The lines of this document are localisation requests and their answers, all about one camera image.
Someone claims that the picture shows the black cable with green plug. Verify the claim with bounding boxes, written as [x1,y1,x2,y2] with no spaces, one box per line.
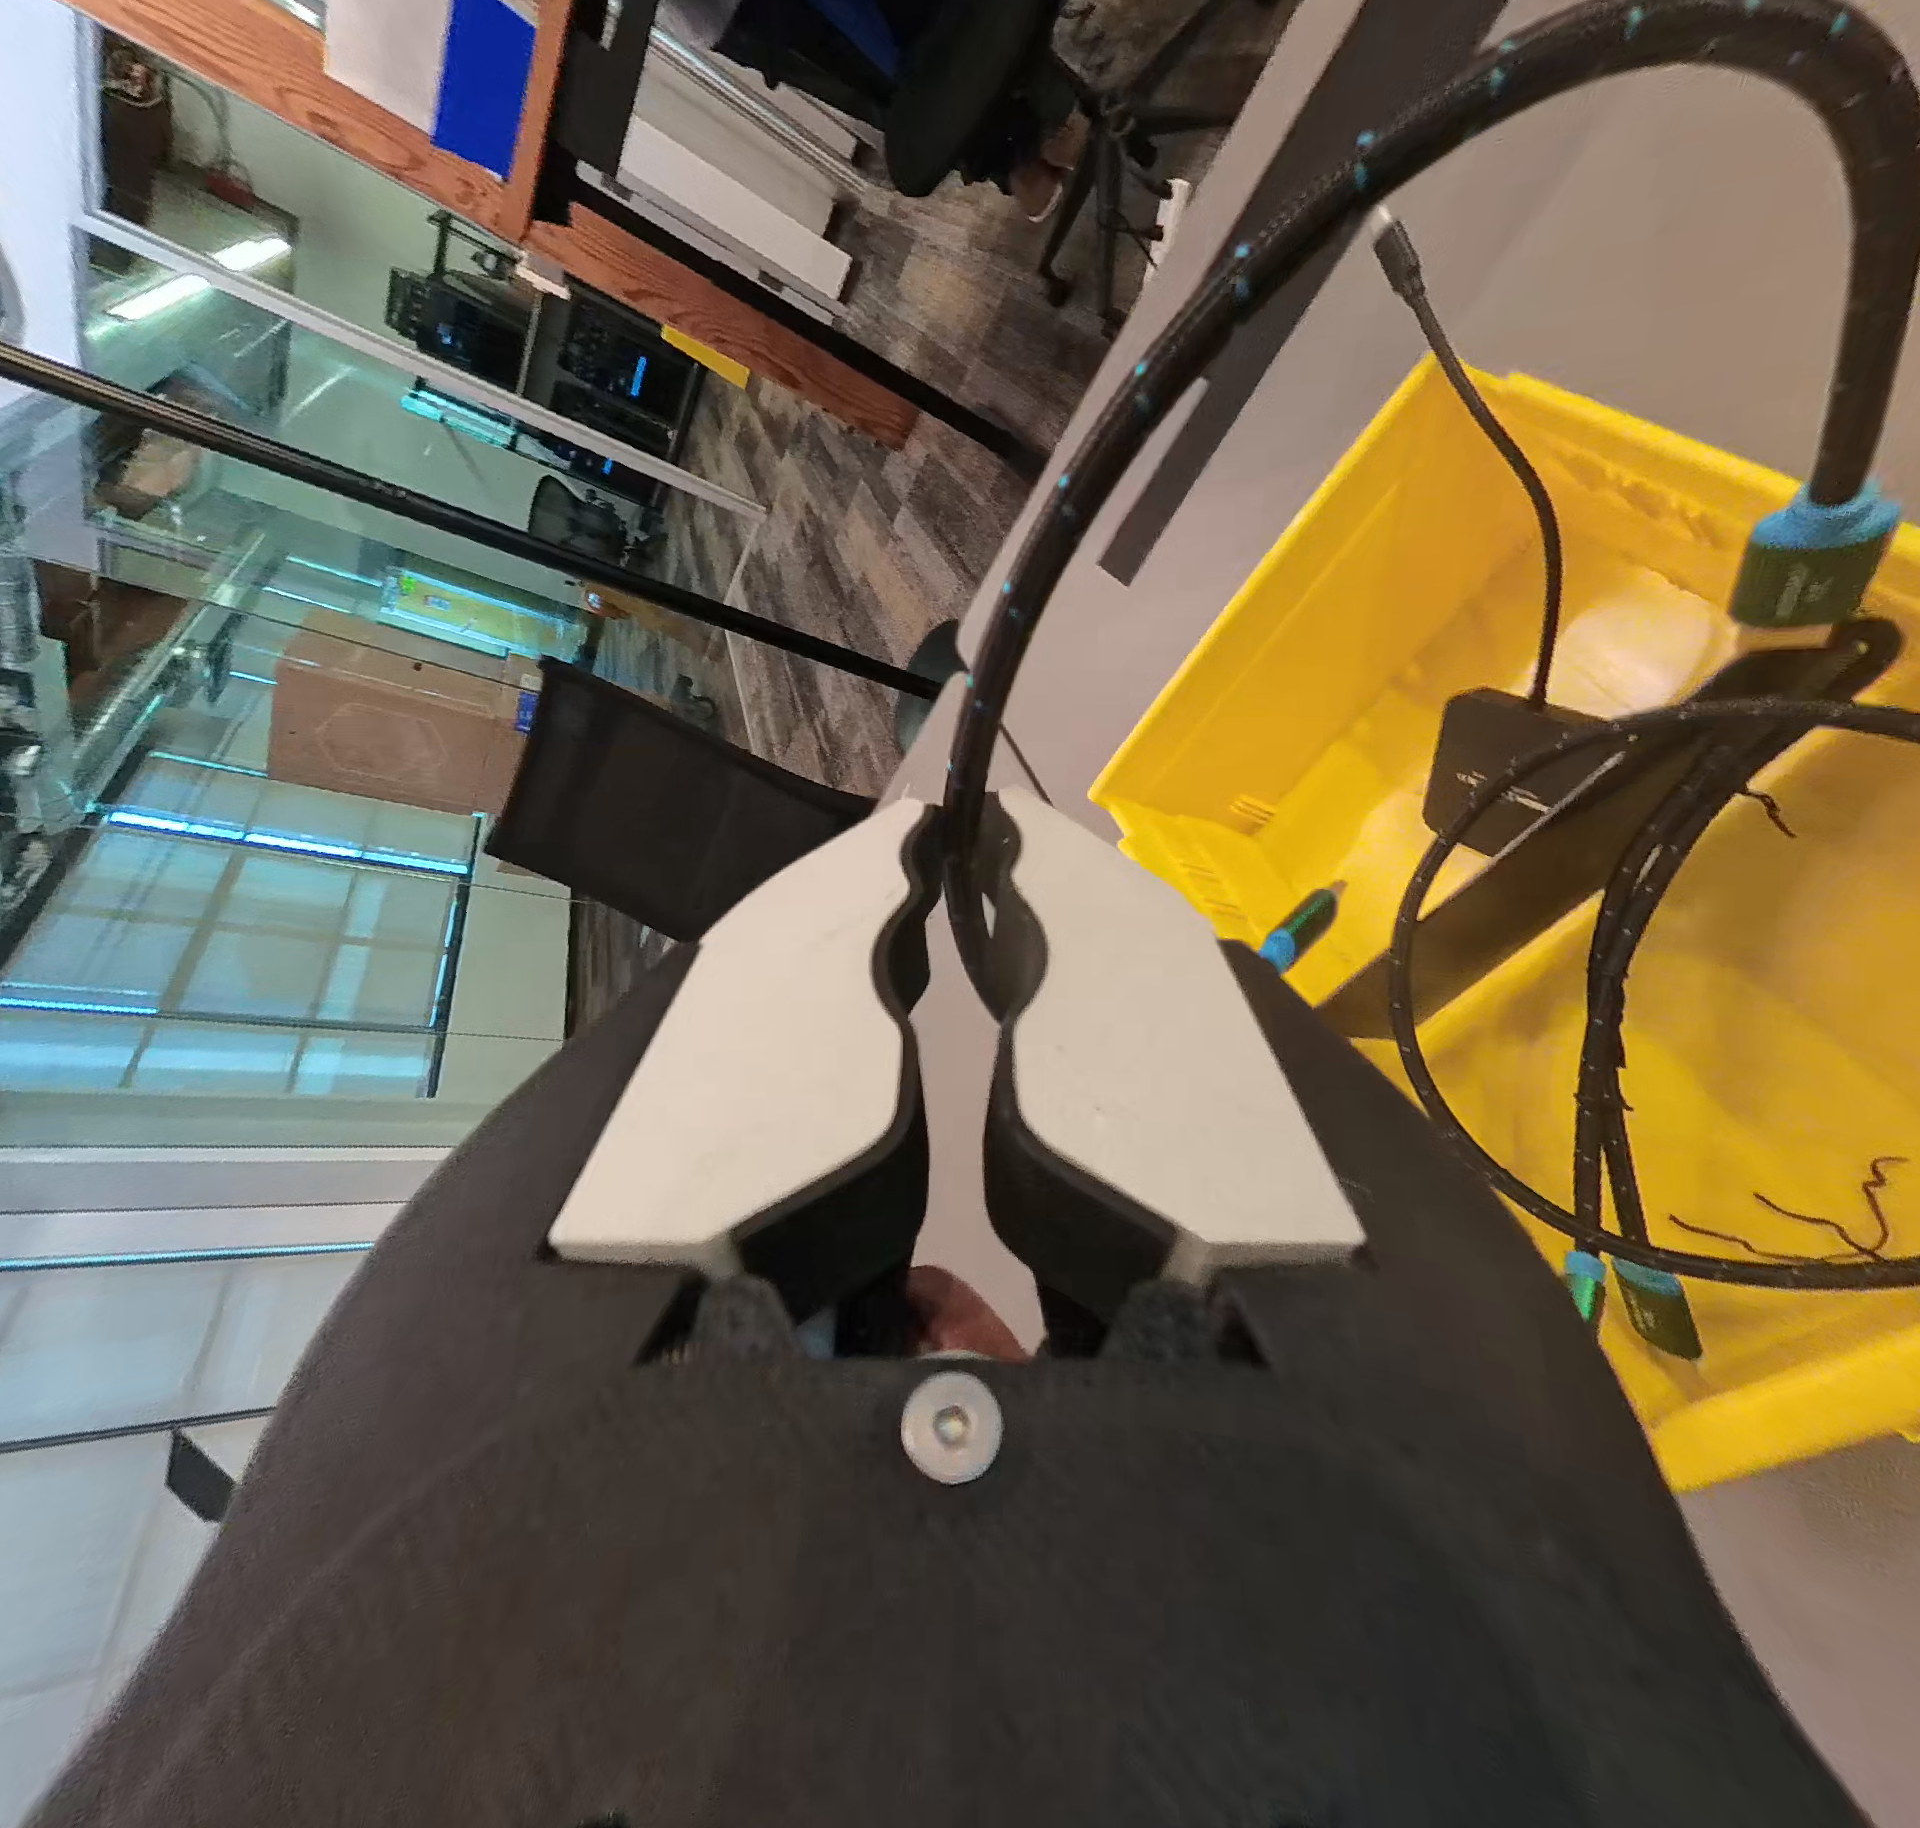
[1386,700,1920,1372]
[1257,720,1802,1320]

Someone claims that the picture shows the blue storage bin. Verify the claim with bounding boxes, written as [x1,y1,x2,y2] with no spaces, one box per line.
[433,0,544,182]

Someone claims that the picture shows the yellow plastic bin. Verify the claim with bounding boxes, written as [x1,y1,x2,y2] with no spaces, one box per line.
[1084,355,1920,1497]

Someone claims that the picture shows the black braided hdmi cable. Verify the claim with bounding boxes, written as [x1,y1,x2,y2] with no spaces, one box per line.
[934,0,1920,1006]

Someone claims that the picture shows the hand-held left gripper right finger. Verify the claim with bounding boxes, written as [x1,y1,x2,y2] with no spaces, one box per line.
[981,795,1369,1288]

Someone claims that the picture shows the brown wooden side desk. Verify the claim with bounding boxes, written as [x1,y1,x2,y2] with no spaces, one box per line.
[0,0,920,452]

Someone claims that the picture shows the black hdmi switch box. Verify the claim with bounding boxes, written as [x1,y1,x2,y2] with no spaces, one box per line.
[1364,206,1910,841]

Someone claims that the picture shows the thin dark twist tie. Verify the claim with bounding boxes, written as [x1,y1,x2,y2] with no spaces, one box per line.
[1664,1157,1915,1273]

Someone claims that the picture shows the black boom pole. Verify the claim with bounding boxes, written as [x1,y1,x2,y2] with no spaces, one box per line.
[0,341,969,703]

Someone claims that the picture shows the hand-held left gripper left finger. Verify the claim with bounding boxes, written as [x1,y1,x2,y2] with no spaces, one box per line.
[547,799,934,1276]

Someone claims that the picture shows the brown cardboard box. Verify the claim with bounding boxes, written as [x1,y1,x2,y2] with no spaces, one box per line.
[266,619,549,812]

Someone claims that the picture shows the black mesh swivel chair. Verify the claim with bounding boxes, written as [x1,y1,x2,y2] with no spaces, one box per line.
[524,476,655,562]

